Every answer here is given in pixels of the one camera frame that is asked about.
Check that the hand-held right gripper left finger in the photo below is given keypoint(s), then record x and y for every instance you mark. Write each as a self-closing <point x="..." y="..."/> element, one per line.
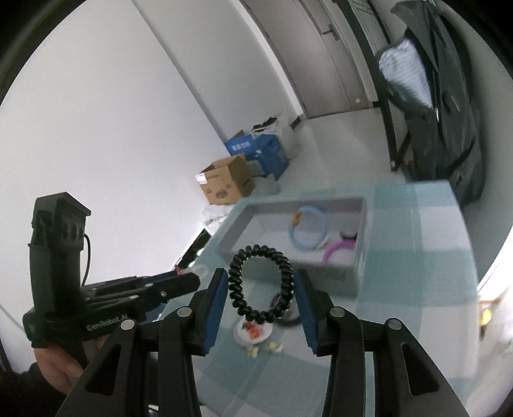
<point x="214" y="304"/>

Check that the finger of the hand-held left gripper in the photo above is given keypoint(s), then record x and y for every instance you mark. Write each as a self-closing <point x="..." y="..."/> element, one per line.
<point x="120" y="282"/>
<point x="180" y="286"/>

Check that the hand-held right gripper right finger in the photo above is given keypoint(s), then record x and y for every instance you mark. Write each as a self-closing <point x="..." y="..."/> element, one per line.
<point x="306" y="312"/>

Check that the white round jewelry case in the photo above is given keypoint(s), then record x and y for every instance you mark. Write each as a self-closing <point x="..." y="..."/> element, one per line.
<point x="252" y="333"/>

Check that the grey cardboard box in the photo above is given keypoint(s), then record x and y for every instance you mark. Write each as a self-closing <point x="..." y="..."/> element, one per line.
<point x="352" y="276"/>

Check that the person's left forearm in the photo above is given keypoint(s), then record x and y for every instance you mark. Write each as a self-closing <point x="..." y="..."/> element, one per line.
<point x="24" y="395"/>

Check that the person's left hand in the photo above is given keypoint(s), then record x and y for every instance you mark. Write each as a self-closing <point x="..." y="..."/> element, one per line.
<point x="52" y="367"/>

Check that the small yellow trinket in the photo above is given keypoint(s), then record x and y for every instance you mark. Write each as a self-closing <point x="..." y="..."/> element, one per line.
<point x="275" y="347"/>
<point x="254" y="351"/>

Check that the pink bangle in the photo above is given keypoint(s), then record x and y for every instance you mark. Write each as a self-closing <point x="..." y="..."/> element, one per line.
<point x="334" y="248"/>

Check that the light blue bangle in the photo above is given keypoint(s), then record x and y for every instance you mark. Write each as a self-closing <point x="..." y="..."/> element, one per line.
<point x="294" y="238"/>

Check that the white plastic wrap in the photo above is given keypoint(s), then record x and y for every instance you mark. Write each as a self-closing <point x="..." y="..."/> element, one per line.
<point x="214" y="213"/>

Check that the teal checked tablecloth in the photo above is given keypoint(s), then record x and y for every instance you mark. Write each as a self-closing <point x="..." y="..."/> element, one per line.
<point x="412" y="280"/>

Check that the brown cardboard box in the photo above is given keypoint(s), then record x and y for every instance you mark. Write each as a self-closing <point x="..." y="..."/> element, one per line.
<point x="226" y="180"/>

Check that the blue cardboard box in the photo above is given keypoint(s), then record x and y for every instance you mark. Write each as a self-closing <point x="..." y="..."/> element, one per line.
<point x="270" y="158"/>
<point x="240" y="145"/>

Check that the white woven bag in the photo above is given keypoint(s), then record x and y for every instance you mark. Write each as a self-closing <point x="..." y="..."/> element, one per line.
<point x="286" y="128"/>

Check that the black metal rack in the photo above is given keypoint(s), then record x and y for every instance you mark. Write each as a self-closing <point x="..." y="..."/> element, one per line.
<point x="394" y="132"/>

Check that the dark backpack striped lining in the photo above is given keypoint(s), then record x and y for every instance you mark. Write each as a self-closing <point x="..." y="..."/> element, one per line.
<point x="445" y="112"/>

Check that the grey door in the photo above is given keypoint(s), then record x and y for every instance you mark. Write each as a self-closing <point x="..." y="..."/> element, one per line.
<point x="316" y="60"/>

